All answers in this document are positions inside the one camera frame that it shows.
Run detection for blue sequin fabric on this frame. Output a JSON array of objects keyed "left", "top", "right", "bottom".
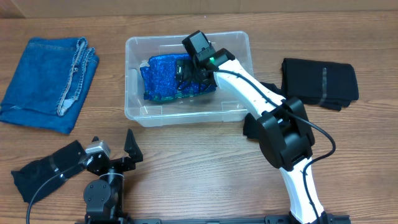
[{"left": 140, "top": 54, "right": 214, "bottom": 103}]

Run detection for small black garment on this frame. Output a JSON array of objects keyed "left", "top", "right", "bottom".
[{"left": 243, "top": 82, "right": 282, "bottom": 141}]

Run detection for large black garment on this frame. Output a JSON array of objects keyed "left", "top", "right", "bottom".
[{"left": 281, "top": 58, "right": 359, "bottom": 111}]

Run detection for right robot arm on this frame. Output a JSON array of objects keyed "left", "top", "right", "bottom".
[{"left": 176, "top": 30, "right": 324, "bottom": 223}]

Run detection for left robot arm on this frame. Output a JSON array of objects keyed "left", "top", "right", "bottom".
[{"left": 83, "top": 129, "right": 143, "bottom": 224}]

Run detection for clear plastic storage bin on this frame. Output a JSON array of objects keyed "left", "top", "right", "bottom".
[{"left": 124, "top": 35, "right": 248, "bottom": 128}]

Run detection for black garment lower left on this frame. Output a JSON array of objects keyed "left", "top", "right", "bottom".
[{"left": 11, "top": 141, "right": 86, "bottom": 203}]

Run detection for folded blue denim jeans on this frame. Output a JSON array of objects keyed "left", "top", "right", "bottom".
[{"left": 1, "top": 37, "right": 99, "bottom": 134}]

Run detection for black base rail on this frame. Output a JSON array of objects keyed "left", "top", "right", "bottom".
[{"left": 75, "top": 213, "right": 351, "bottom": 224}]

